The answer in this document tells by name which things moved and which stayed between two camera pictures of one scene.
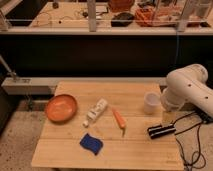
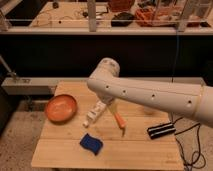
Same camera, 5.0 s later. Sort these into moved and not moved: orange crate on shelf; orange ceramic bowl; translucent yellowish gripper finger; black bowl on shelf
Moved: translucent yellowish gripper finger
Not moved: orange ceramic bowl; orange crate on shelf; black bowl on shelf
